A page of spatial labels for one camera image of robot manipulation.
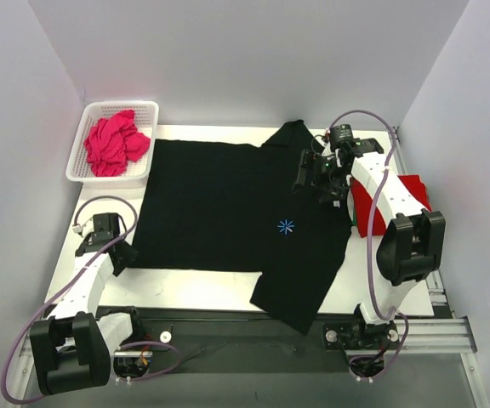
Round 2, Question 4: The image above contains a red folded t shirt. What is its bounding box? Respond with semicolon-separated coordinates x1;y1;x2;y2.
350;174;431;238

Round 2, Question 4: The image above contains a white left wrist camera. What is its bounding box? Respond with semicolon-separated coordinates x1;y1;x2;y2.
71;222;88;235

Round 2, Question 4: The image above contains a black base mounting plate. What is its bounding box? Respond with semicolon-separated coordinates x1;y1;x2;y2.
113;309;401;378

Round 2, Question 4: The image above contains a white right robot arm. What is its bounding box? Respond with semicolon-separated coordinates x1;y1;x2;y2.
293;124;446;347

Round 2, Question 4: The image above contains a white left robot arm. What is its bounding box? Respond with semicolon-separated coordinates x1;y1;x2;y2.
29;212;145;396

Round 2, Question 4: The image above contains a black t shirt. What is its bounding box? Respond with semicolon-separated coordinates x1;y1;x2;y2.
133;120;351;334

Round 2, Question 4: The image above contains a pink t shirt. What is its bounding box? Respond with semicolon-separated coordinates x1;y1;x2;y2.
83;110;151;177

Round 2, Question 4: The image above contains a white plastic basket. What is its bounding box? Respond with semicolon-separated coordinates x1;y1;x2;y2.
66;100;159;188

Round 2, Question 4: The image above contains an aluminium frame rail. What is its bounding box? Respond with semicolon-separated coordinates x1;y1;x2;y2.
20;316;478;358

